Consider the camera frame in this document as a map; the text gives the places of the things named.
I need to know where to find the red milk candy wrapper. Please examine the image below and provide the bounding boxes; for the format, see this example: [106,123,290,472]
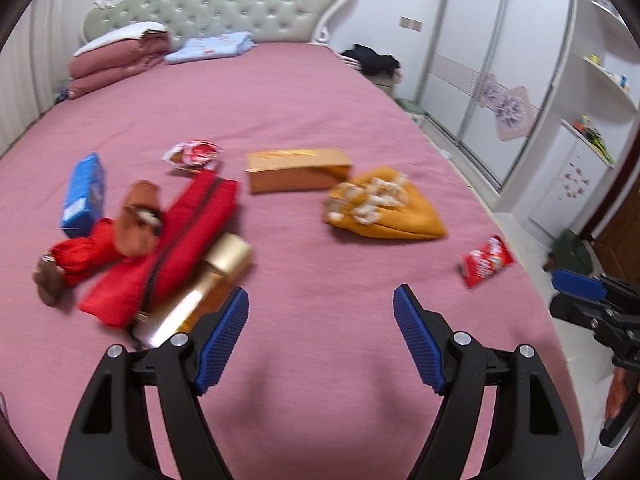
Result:
[460,235,514,288]

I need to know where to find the gold perfume bottle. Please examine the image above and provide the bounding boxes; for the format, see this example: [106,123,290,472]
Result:
[132,233,253,348]

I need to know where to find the red pencil pouch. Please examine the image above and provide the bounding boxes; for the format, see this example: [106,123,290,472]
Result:
[79,170,240,330]

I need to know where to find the dark brown lettered sock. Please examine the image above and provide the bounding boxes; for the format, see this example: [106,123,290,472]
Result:
[32,254,64,307]

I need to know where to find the red cloth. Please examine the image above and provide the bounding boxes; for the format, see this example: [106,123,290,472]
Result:
[49,218,124,289]

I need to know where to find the yellow cloth with tissues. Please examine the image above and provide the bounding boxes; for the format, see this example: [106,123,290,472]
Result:
[322,166,448,240]

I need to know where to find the orange brown sock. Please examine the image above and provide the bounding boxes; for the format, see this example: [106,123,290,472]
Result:
[114,180,164,257]

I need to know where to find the blue cardboard box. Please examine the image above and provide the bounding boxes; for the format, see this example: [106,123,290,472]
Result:
[61,153,105,238]

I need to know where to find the red snack wrapper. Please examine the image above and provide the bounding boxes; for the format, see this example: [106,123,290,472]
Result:
[162,139,224,172]

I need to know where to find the brown cardboard box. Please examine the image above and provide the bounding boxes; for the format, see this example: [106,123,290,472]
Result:
[245,148,352,195]

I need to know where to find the white corner shelf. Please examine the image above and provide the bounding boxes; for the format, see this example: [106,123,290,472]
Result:
[511,0,639,244]

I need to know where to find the white sliding wardrobe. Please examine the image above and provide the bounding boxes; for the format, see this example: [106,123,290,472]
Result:
[420,0,572,190]

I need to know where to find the small green storage box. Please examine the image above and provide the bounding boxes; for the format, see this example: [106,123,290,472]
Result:
[395,98,425,122]

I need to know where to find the pink bed sheet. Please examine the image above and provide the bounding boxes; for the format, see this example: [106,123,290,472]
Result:
[1,44,580,479]

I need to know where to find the grey nightstand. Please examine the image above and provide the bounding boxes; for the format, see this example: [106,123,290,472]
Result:
[368,70,402,96]

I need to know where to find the black clothes pile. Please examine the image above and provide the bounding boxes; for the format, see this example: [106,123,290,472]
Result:
[341,44,400,76]

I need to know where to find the folded pink quilt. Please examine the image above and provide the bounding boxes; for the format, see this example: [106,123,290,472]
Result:
[66,21,171,100]

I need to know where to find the beige curtain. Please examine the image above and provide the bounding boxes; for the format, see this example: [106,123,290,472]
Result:
[1,0,67,152]

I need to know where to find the green tufted headboard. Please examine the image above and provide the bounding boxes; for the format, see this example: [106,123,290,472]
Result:
[80,0,349,48]

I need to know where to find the folded light blue blanket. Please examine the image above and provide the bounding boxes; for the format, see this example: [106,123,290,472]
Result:
[165,32,256,64]

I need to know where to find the wall switch plates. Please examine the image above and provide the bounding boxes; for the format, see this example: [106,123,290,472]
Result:
[399,16,423,32]

